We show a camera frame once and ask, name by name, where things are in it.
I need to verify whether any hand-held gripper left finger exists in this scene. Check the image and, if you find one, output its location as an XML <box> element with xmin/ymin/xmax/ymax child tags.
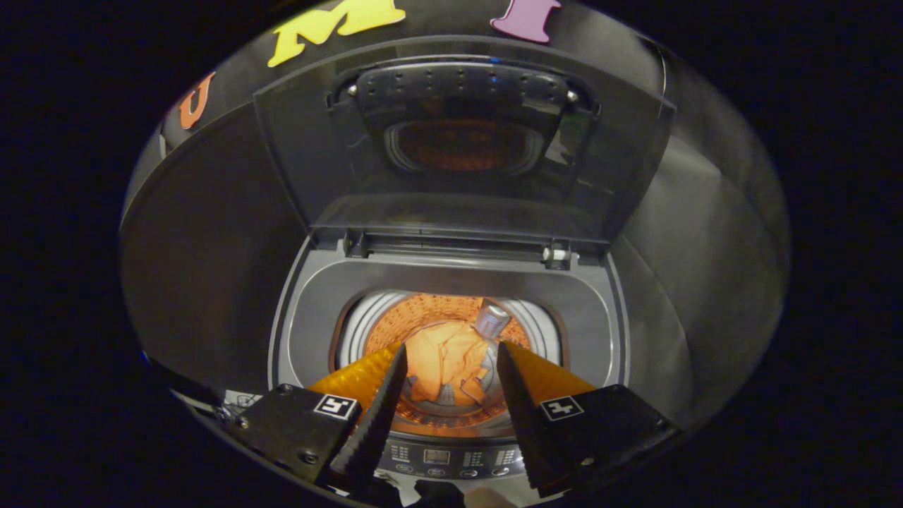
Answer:
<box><xmin>236</xmin><ymin>342</ymin><xmax>408</xmax><ymax>491</ymax></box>

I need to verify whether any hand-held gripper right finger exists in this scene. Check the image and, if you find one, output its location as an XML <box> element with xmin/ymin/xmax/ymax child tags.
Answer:
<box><xmin>496</xmin><ymin>341</ymin><xmax>678</xmax><ymax>498</ymax></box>

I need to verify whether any orange polo shirt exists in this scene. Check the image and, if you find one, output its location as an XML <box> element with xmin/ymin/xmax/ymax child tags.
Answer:
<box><xmin>406</xmin><ymin>321</ymin><xmax>495</xmax><ymax>406</ymax></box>

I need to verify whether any dark washing machine lid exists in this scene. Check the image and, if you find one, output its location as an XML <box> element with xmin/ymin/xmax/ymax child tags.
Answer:
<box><xmin>253</xmin><ymin>35</ymin><xmax>677</xmax><ymax>265</ymax></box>

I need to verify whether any tangle of thin cables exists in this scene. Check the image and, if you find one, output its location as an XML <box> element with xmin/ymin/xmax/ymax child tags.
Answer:
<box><xmin>219</xmin><ymin>390</ymin><xmax>263</xmax><ymax>424</ymax></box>

